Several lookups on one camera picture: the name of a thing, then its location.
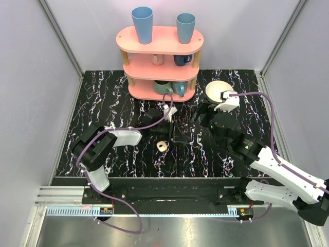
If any cream earbud charging case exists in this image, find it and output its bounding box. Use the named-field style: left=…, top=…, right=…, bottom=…
left=156, top=140, right=168, bottom=152

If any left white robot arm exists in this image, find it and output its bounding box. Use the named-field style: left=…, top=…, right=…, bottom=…
left=72, top=105, right=190, bottom=204

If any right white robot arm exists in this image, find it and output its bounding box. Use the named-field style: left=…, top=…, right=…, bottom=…
left=190, top=100, right=328, bottom=226

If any cream bowl with dark rim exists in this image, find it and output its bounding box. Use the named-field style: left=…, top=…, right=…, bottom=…
left=206, top=80, right=233, bottom=104

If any light blue butterfly mug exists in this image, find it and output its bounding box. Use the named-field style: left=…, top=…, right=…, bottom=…
left=172, top=81, right=188, bottom=97

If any green speckled ceramic mug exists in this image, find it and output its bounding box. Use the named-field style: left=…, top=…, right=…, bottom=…
left=153, top=80, right=173, bottom=95

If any dark blue ceramic mug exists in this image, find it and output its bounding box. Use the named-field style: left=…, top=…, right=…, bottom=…
left=174, top=55, right=193, bottom=66

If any pink three-tier wooden shelf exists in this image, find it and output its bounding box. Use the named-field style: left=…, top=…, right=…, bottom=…
left=116, top=26, right=204, bottom=102

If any pink ceramic mug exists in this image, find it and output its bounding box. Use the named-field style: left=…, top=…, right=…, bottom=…
left=151, top=54, right=165, bottom=65

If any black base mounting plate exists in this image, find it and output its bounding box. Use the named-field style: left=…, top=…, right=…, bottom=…
left=52, top=178, right=262, bottom=215

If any small blue plastic cup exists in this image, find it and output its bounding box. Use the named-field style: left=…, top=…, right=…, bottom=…
left=176, top=13, right=195, bottom=44

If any large blue plastic cup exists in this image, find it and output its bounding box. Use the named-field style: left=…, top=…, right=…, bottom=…
left=131, top=7, right=153, bottom=44

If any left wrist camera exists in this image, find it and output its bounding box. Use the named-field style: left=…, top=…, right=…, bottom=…
left=163, top=104, right=177, bottom=122

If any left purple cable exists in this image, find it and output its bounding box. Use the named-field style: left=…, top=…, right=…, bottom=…
left=76, top=93, right=174, bottom=234

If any purple cable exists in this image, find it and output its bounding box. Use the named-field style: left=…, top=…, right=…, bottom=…
left=213, top=91, right=329, bottom=223
left=76, top=93, right=174, bottom=234

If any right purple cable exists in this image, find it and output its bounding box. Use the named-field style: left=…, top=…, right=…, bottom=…
left=213, top=91, right=329, bottom=223

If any aluminium frame rail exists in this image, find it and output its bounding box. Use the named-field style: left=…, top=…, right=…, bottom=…
left=31, top=186, right=327, bottom=246

